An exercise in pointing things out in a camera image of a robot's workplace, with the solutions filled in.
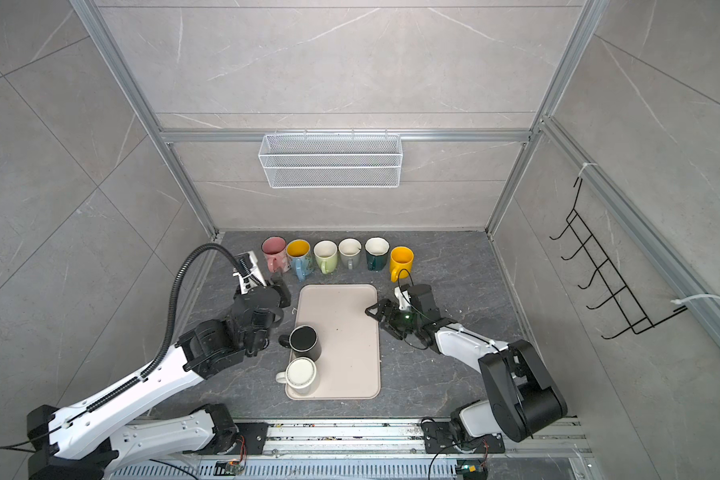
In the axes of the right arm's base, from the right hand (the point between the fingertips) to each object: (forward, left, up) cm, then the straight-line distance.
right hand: (372, 315), depth 87 cm
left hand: (0, +23, +24) cm, 33 cm away
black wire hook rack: (-15, -53, +24) cm, 60 cm away
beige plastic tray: (-12, +7, -8) cm, 16 cm away
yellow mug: (+22, -11, -2) cm, 24 cm away
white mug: (-17, +19, -1) cm, 26 cm away
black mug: (-8, +19, +2) cm, 21 cm away
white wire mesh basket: (+48, +12, +22) cm, 54 cm away
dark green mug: (+27, -3, -1) cm, 27 cm away
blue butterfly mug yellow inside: (+20, +23, +2) cm, 31 cm away
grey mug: (+28, +8, -2) cm, 29 cm away
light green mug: (+26, +16, -2) cm, 31 cm away
